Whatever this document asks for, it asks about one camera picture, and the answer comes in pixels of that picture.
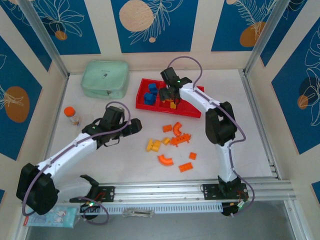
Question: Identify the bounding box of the large orange curved lego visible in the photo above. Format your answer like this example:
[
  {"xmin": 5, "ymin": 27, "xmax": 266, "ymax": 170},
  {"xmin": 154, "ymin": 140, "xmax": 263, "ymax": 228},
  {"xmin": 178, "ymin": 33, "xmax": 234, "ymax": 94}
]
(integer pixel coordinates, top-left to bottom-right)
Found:
[{"xmin": 157, "ymin": 153, "xmax": 176, "ymax": 167}]

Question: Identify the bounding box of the aluminium frame post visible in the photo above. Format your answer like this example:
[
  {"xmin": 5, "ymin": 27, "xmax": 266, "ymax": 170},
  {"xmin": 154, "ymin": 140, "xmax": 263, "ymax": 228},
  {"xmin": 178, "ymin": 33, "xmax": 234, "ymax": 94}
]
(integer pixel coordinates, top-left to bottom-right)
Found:
[
  {"xmin": 242, "ymin": 0, "xmax": 293, "ymax": 75},
  {"xmin": 18, "ymin": 0, "xmax": 70, "ymax": 79}
]

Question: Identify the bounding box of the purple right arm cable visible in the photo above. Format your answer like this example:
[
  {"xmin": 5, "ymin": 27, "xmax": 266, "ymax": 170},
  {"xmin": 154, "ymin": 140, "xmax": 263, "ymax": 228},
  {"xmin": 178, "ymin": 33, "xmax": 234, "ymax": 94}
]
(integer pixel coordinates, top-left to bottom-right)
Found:
[{"xmin": 167, "ymin": 56, "xmax": 256, "ymax": 218}]

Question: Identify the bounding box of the orange rectangular lego brick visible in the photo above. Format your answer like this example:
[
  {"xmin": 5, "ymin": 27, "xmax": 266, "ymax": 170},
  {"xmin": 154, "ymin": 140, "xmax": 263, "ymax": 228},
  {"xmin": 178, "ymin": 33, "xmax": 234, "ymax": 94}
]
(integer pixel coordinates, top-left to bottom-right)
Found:
[{"xmin": 178, "ymin": 161, "xmax": 194, "ymax": 173}]

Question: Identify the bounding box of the mint green zip pouch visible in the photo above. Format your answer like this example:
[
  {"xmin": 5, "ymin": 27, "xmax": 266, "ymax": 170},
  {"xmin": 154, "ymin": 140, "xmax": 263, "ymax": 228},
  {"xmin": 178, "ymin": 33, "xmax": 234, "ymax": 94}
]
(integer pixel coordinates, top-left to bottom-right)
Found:
[{"xmin": 81, "ymin": 60, "xmax": 130, "ymax": 100}]

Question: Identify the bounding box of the silver metal tool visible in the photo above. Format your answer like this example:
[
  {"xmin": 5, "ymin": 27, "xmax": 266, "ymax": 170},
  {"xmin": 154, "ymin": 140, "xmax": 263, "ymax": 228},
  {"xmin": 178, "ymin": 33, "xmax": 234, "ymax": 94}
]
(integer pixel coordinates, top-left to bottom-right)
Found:
[{"xmin": 121, "ymin": 209, "xmax": 155, "ymax": 218}]

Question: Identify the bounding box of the orange-capped small bottle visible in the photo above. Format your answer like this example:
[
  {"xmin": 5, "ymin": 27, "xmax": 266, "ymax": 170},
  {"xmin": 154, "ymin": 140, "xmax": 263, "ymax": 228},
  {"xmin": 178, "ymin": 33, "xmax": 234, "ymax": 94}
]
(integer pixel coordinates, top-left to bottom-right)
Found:
[{"xmin": 64, "ymin": 106, "xmax": 81, "ymax": 127}]

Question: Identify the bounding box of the orange long lego plate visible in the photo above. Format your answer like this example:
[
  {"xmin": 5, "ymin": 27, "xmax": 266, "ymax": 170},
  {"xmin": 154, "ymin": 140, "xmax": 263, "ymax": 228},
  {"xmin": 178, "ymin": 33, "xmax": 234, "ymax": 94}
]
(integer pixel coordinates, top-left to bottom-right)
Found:
[{"xmin": 169, "ymin": 133, "xmax": 193, "ymax": 148}]

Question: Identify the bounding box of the small orange curved lego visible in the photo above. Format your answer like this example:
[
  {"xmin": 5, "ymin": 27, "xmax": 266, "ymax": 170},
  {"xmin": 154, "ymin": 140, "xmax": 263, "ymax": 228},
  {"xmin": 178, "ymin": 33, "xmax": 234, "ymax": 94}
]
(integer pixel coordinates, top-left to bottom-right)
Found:
[{"xmin": 172, "ymin": 121, "xmax": 183, "ymax": 137}]

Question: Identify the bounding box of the red three-compartment tray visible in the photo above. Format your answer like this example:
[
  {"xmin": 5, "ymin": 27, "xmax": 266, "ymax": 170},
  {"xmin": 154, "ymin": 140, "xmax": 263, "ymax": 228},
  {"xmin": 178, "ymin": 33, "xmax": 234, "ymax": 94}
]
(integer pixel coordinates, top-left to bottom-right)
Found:
[{"xmin": 135, "ymin": 78, "xmax": 205, "ymax": 119}]

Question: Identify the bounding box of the yellow large lego brick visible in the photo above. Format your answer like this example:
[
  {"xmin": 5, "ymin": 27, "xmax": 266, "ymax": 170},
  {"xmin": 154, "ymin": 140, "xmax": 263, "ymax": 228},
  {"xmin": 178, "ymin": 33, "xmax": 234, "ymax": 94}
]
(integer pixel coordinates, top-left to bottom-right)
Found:
[{"xmin": 150, "ymin": 139, "xmax": 162, "ymax": 153}]

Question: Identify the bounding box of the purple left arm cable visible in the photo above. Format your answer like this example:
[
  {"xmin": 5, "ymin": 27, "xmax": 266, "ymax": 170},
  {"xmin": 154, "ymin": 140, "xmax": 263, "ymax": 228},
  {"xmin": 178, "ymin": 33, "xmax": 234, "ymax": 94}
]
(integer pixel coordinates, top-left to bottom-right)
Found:
[{"xmin": 21, "ymin": 101, "xmax": 131, "ymax": 226}]

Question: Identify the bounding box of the printed tissue pack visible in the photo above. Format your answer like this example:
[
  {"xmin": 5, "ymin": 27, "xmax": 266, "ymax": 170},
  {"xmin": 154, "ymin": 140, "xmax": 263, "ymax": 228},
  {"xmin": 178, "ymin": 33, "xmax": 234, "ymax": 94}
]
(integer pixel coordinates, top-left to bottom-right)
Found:
[{"xmin": 23, "ymin": 206, "xmax": 77, "ymax": 229}]

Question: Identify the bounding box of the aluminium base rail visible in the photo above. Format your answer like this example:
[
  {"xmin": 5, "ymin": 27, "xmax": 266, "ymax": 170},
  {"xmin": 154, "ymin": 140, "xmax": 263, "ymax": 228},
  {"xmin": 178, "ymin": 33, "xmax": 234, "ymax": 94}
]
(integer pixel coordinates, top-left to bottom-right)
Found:
[{"xmin": 56, "ymin": 176, "xmax": 293, "ymax": 207}]

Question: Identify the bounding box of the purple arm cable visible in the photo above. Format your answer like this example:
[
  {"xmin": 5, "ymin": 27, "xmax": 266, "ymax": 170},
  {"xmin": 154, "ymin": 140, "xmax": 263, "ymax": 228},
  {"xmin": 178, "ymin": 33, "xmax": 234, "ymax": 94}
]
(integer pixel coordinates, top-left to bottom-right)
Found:
[
  {"xmin": 167, "ymin": 56, "xmax": 256, "ymax": 218},
  {"xmin": 21, "ymin": 101, "xmax": 131, "ymax": 226}
]

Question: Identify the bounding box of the white slotted cable duct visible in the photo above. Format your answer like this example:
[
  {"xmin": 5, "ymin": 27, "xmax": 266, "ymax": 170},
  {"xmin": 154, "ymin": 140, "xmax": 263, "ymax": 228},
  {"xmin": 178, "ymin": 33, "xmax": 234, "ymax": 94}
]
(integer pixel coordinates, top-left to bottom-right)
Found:
[{"xmin": 79, "ymin": 202, "xmax": 223, "ymax": 215}]

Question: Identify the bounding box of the aluminium side rail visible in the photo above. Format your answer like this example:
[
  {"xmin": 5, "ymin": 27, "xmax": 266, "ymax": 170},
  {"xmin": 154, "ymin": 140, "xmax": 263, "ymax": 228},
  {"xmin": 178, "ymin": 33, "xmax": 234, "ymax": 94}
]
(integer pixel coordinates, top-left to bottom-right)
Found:
[
  {"xmin": 240, "ymin": 69, "xmax": 281, "ymax": 180},
  {"xmin": 42, "ymin": 74, "xmax": 70, "ymax": 166}
]

